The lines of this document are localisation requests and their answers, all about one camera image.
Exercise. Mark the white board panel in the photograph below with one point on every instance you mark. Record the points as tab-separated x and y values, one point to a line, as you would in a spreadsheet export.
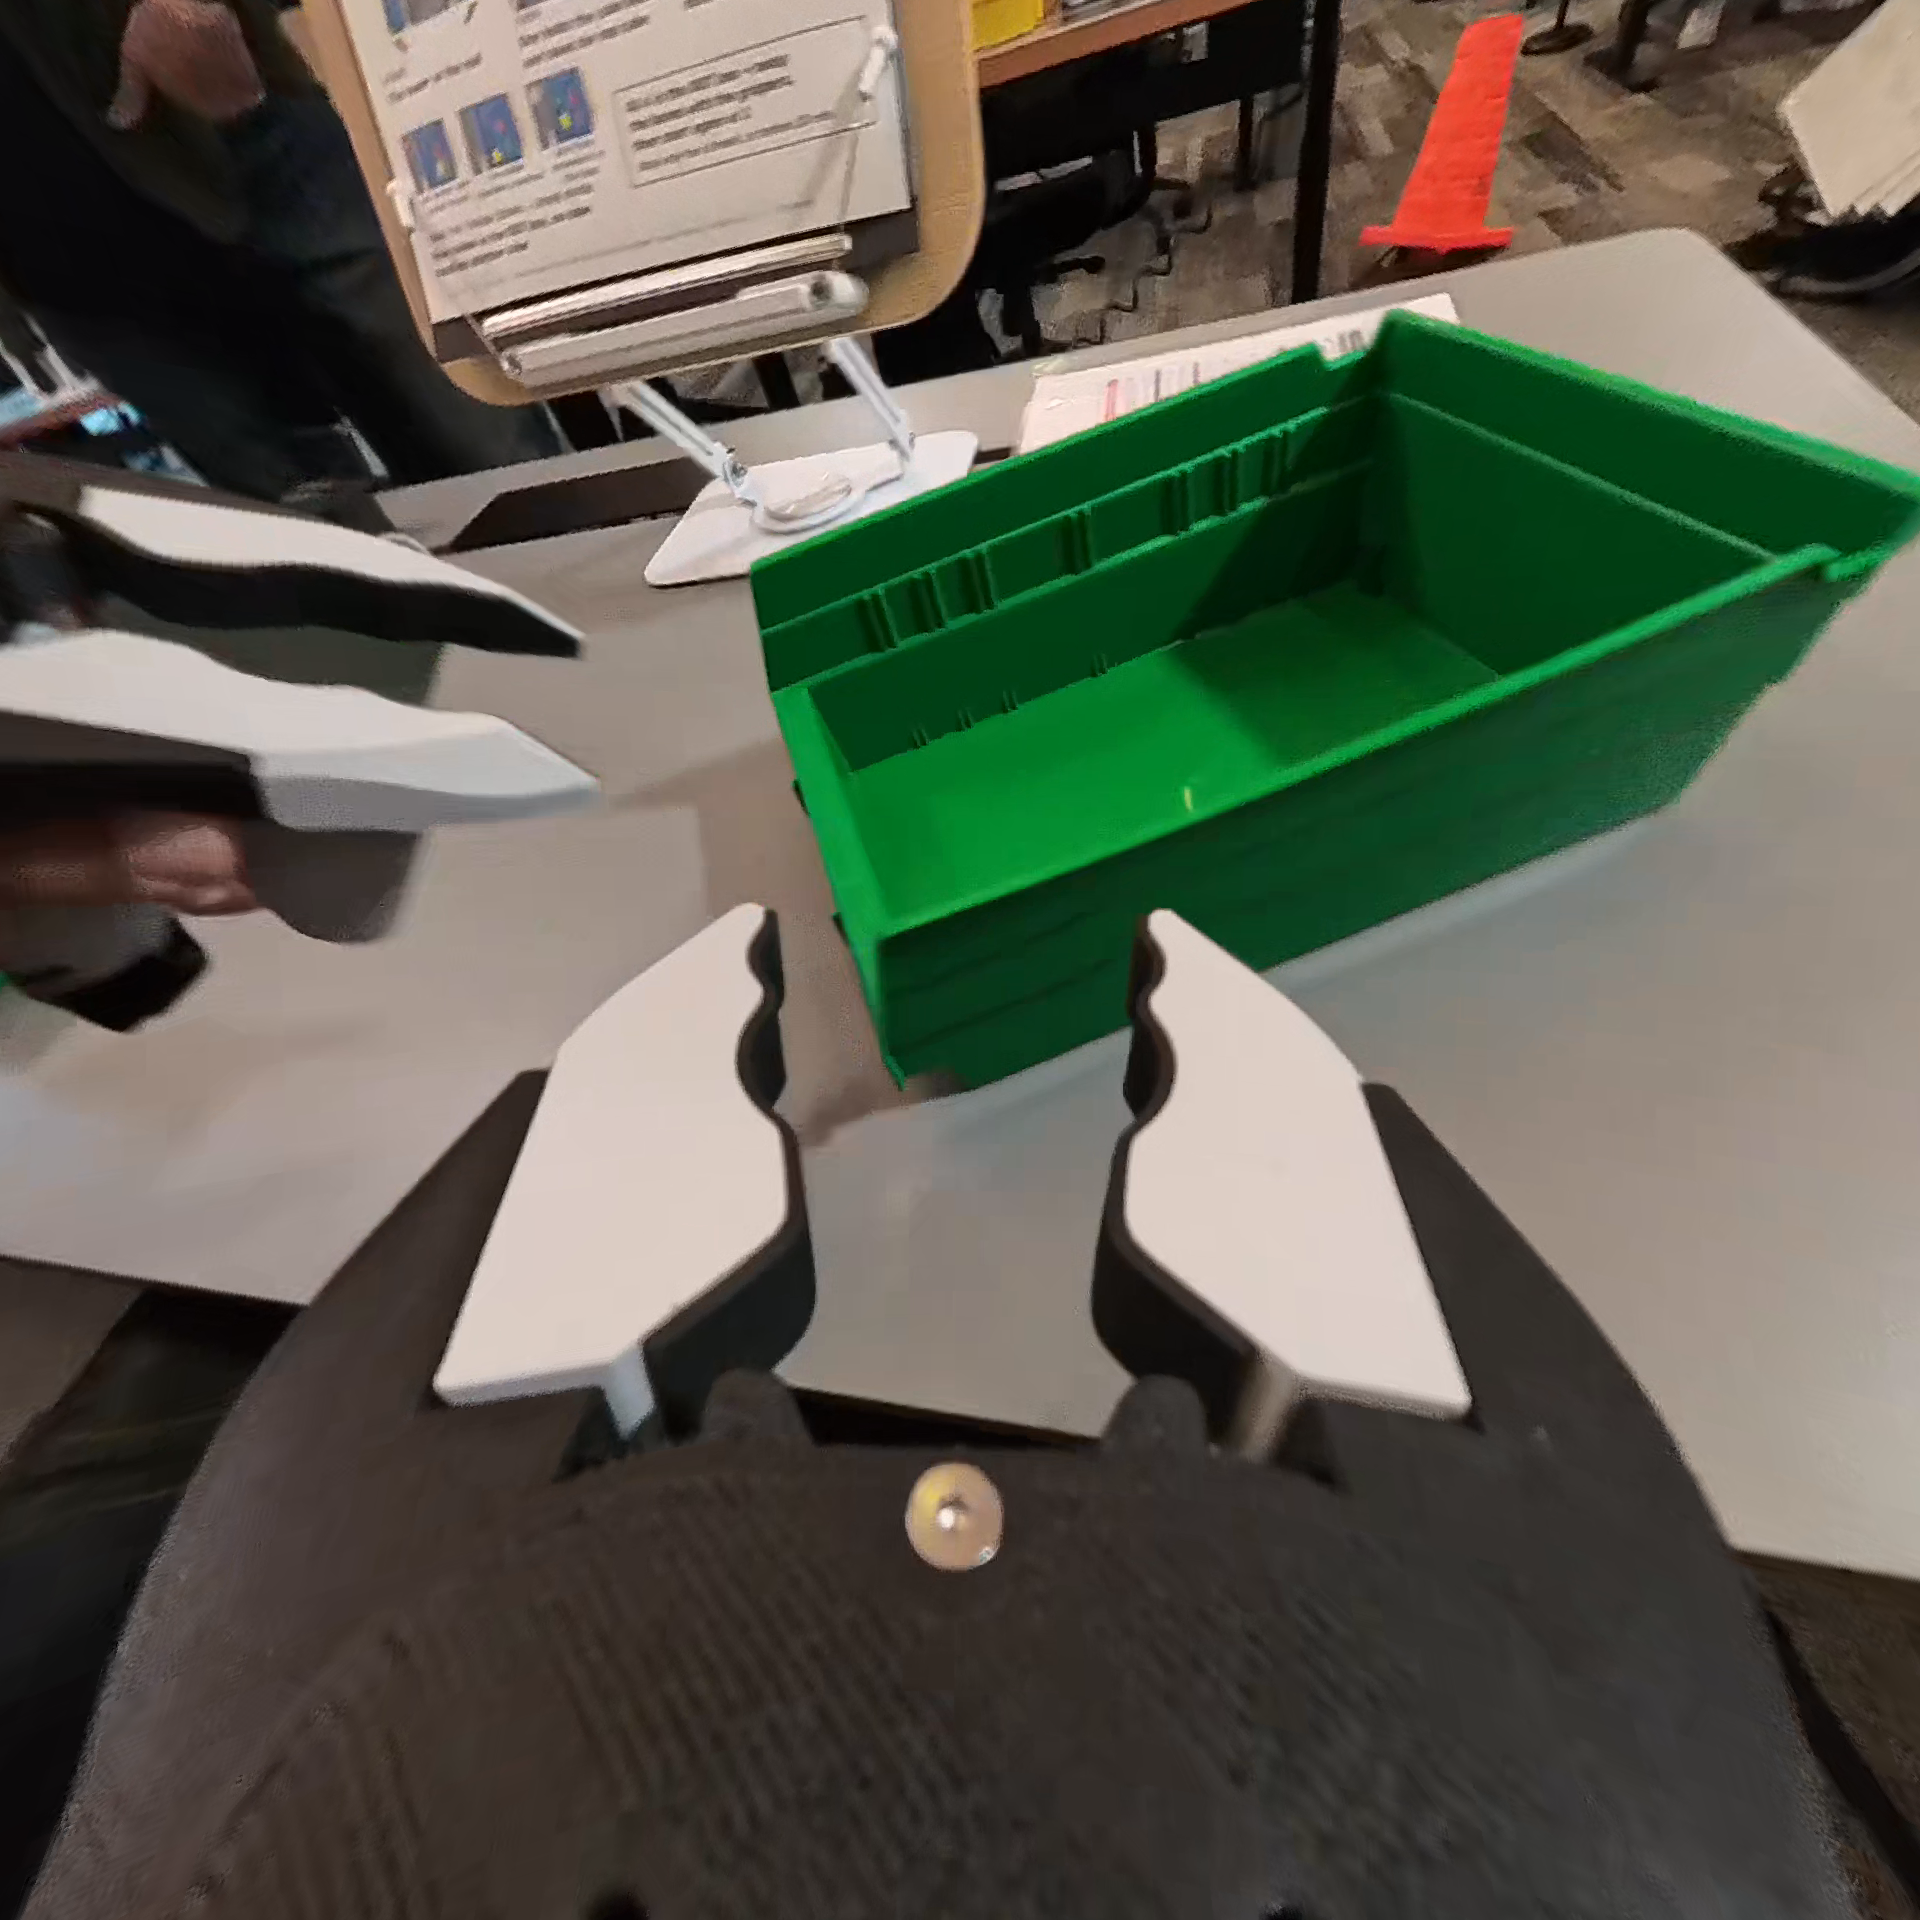
1861	105

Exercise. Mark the green plastic bin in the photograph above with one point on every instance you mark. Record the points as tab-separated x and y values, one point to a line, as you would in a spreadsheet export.
1201	750

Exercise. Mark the laminated paper sheet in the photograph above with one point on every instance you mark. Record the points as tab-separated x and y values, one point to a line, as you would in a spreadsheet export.
1141	389

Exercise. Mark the wooden clipboard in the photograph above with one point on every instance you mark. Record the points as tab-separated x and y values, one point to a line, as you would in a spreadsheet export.
946	181

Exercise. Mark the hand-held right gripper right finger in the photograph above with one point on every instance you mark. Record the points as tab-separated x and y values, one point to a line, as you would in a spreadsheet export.
1277	1201

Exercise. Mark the grey desk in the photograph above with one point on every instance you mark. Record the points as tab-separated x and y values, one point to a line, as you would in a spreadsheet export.
1575	1126

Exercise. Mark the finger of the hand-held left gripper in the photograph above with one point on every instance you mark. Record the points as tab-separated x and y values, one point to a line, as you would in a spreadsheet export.
301	735
254	541

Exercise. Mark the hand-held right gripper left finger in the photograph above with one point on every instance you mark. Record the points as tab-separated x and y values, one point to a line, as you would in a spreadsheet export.
630	1201

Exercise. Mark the wooden top desk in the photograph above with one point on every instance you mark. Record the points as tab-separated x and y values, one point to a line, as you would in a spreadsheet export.
1110	37

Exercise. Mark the person's left hand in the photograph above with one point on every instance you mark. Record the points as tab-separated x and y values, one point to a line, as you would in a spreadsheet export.
121	866

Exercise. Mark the printed instruction sheet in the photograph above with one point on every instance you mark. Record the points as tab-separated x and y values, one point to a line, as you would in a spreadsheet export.
722	150

